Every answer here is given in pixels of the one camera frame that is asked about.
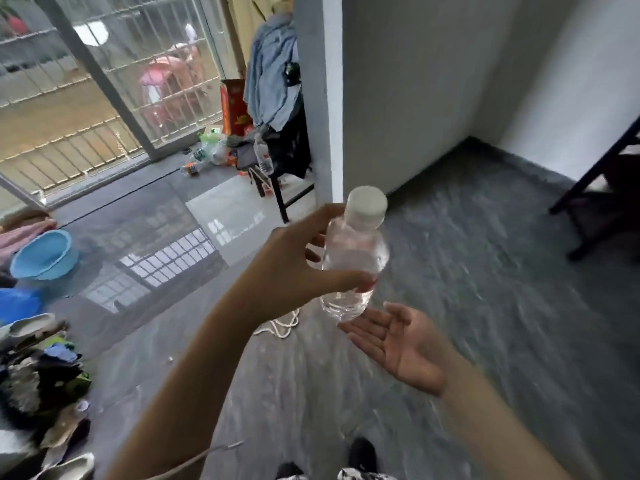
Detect blue plastic bag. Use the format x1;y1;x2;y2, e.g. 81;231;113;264
0;288;43;327

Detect person's right black shoe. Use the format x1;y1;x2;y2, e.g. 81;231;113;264
337;437;396;480

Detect pink plastic basin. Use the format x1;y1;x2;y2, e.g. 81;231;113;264
0;209;59;265

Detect person's left hand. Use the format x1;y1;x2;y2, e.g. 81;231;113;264
227;203;373;328

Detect black cloth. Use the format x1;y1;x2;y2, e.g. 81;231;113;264
235;94;313;179

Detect thin grey cord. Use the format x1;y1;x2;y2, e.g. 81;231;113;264
149;441;246;480

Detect clear water bottle red label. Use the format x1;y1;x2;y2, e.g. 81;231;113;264
253;133;275;177
319;185;391;323

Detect red cardboard box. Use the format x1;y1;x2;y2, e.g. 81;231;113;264
219;78;253;137

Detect white cord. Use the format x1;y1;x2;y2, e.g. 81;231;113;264
252;308;302;339

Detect glass sliding door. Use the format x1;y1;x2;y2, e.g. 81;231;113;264
0;0;241;211

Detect light blue plastic basin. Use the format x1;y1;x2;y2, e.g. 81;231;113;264
9;229;80;281

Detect grey blue shirt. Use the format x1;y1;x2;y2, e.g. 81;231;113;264
243;12;303;133

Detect person's right forearm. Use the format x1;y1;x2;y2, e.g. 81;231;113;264
437;354;601;480

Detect person's left forearm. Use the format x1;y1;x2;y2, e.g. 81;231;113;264
102;299;261;480

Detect dark wooden stool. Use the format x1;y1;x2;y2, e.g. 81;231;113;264
247;164;316;225

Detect dark wooden chair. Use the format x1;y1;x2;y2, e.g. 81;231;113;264
548;114;640;262

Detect person's left black shoe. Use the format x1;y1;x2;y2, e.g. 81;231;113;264
275;461;309;480

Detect person's right hand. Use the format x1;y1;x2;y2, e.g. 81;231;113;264
337;301;449;397

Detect pile of mixed clothes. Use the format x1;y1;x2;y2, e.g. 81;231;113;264
0;334;93;445

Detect green plastic bags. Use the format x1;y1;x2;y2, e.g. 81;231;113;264
181;128;239;177

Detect person's black shoe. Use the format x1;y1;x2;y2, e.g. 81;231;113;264
275;461;309;480
337;437;396;480

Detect pink scooter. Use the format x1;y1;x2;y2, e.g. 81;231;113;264
139;42;211;141

